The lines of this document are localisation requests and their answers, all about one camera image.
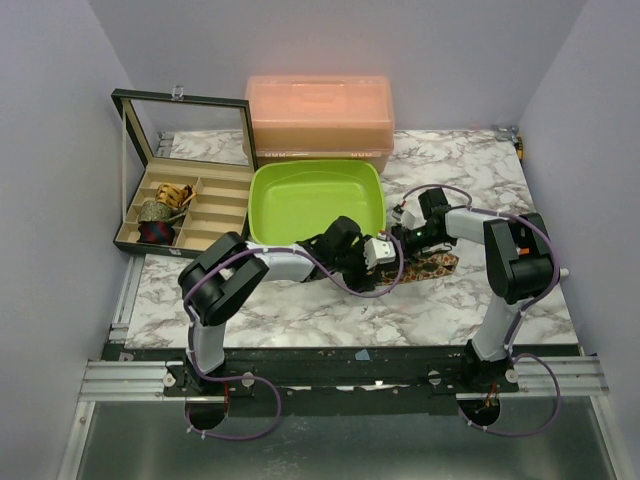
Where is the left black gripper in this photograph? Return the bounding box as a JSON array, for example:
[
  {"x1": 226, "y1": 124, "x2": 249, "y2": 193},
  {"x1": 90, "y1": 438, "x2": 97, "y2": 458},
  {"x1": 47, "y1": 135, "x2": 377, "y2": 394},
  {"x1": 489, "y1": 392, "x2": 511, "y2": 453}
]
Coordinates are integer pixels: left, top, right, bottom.
[{"x1": 331, "y1": 236, "x2": 381, "y2": 294}]

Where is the floral patterned tie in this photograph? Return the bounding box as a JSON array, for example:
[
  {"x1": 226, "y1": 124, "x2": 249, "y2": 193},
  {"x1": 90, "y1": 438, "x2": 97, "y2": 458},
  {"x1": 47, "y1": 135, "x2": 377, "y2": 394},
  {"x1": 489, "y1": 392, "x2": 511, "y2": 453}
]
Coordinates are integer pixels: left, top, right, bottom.
[{"x1": 375, "y1": 250, "x2": 459, "y2": 287}]

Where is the green plastic tray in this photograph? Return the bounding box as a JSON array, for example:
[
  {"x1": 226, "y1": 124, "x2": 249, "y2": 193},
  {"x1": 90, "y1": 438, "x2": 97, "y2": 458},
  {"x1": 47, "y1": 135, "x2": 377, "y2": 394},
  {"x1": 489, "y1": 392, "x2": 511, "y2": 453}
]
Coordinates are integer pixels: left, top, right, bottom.
[{"x1": 247, "y1": 160, "x2": 386, "y2": 245}]

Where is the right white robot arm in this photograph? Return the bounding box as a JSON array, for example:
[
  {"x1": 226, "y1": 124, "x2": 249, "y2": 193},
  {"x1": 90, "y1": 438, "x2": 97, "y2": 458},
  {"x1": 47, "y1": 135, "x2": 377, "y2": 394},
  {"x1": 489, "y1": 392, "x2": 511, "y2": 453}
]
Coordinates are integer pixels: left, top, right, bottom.
[{"x1": 391, "y1": 184, "x2": 560, "y2": 392}]

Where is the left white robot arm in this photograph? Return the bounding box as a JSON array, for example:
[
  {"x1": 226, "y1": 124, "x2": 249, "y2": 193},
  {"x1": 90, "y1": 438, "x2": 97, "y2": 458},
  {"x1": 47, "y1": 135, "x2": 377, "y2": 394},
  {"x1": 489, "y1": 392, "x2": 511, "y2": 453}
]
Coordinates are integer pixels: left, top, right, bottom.
[{"x1": 178, "y1": 216, "x2": 396, "y2": 395}]

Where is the yellow clamp at corner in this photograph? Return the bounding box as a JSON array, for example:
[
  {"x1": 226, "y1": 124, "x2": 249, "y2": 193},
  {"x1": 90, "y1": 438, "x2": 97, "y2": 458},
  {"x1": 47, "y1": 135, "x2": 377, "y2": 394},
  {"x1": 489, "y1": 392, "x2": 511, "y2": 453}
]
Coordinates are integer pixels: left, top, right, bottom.
[{"x1": 514, "y1": 135, "x2": 524, "y2": 162}]

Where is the orange translucent storage box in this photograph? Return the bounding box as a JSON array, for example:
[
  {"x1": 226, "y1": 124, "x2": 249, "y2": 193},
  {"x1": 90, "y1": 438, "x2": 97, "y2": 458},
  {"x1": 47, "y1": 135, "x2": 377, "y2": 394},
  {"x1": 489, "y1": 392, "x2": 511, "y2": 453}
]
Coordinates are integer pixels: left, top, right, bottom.
[{"x1": 245, "y1": 75, "x2": 395, "y2": 172}]

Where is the red navy rolled tie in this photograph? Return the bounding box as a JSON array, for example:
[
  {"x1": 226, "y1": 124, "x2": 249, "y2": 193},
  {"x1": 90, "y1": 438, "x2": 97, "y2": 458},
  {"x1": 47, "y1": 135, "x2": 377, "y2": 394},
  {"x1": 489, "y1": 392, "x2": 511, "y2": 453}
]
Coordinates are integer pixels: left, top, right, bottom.
[{"x1": 137, "y1": 221, "x2": 176, "y2": 246}]

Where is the black tie organizer case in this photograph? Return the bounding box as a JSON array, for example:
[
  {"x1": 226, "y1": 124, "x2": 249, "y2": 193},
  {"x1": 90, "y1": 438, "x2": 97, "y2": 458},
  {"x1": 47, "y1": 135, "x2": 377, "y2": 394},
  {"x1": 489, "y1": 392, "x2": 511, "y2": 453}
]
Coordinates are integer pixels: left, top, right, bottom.
[{"x1": 111, "y1": 87, "x2": 258, "y2": 258}]

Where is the yellow rolled tie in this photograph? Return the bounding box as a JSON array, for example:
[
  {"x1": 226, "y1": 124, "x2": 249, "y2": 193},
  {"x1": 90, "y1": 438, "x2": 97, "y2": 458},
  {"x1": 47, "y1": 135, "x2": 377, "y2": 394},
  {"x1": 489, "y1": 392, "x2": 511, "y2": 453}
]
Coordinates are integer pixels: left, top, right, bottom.
[{"x1": 155, "y1": 183, "x2": 196, "y2": 210}]

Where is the grey-green rolled tie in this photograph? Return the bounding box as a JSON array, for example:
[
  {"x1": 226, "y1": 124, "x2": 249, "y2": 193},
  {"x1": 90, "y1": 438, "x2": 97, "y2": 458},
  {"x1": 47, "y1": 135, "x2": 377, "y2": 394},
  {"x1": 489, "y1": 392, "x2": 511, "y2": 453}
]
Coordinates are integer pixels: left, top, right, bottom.
[{"x1": 137, "y1": 200, "x2": 187, "y2": 225}]

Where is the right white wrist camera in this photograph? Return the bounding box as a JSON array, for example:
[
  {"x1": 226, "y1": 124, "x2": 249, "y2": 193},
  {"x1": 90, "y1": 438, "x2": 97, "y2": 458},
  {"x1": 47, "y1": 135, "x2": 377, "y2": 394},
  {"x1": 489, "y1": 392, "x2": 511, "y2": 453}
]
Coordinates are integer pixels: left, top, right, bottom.
[{"x1": 392, "y1": 204, "x2": 423, "y2": 230}]

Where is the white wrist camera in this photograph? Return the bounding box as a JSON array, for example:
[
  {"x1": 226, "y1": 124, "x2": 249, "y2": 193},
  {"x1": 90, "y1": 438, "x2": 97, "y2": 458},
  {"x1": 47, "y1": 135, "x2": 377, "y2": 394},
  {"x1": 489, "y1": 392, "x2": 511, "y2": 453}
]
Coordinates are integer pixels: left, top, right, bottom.
[
  {"x1": 392, "y1": 204, "x2": 423, "y2": 230},
  {"x1": 363, "y1": 237, "x2": 397, "y2": 270}
]

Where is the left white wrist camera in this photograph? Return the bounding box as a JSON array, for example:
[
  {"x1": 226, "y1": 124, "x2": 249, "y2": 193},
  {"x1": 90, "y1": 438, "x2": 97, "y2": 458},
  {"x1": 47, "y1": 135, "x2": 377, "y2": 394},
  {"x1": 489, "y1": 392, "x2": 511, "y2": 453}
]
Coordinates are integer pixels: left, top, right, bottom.
[{"x1": 363, "y1": 237, "x2": 397, "y2": 270}]

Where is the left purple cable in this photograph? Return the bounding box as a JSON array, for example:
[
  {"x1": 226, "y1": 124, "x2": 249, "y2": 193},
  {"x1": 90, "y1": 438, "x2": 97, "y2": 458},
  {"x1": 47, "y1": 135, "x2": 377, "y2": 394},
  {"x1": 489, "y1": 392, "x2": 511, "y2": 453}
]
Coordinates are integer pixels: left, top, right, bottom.
[{"x1": 183, "y1": 232, "x2": 405, "y2": 442}]

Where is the purple cable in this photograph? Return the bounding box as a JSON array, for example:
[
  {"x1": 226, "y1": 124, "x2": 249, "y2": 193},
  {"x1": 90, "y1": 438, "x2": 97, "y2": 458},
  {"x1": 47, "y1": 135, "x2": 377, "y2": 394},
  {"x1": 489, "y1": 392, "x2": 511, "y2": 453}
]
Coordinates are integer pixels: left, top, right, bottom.
[
  {"x1": 400, "y1": 185, "x2": 562, "y2": 437},
  {"x1": 183, "y1": 232, "x2": 405, "y2": 442}
]

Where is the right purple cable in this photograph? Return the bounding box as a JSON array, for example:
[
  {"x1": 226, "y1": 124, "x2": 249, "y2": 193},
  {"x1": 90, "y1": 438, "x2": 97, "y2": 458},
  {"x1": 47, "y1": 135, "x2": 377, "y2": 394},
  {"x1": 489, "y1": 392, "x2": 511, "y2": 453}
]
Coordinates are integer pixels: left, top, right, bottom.
[{"x1": 400, "y1": 185, "x2": 562, "y2": 437}]

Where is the black mounting base rail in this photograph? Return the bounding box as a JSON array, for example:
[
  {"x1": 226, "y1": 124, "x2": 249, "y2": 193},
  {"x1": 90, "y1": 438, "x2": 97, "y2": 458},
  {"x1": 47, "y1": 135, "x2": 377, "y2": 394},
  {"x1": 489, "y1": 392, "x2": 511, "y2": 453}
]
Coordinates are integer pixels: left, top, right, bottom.
[{"x1": 97, "y1": 344, "x2": 595, "y2": 417}]

